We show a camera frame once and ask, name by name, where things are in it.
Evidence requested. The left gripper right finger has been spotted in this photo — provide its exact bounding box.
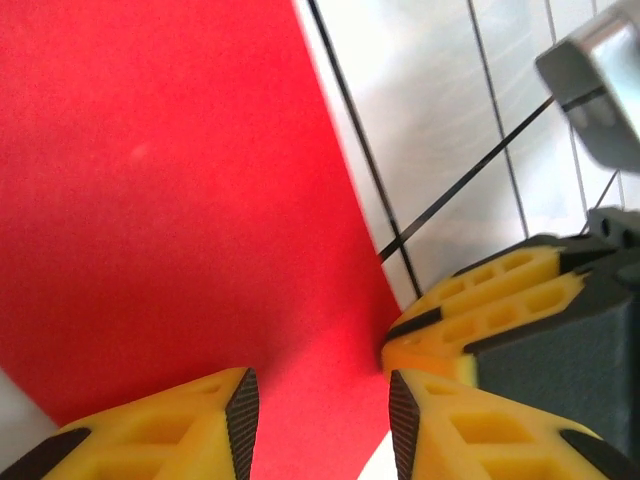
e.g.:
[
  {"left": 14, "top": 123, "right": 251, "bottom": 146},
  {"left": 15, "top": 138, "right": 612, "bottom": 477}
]
[{"left": 388, "top": 369, "right": 640, "bottom": 480}]

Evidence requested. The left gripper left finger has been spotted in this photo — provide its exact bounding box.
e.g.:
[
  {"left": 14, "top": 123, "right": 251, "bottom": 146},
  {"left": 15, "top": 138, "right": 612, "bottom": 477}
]
[{"left": 0, "top": 367, "right": 262, "bottom": 480}]

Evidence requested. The red paper sheet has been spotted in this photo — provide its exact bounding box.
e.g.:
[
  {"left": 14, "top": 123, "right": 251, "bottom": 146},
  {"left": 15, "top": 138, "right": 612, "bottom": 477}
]
[{"left": 0, "top": 0, "right": 404, "bottom": 480}]

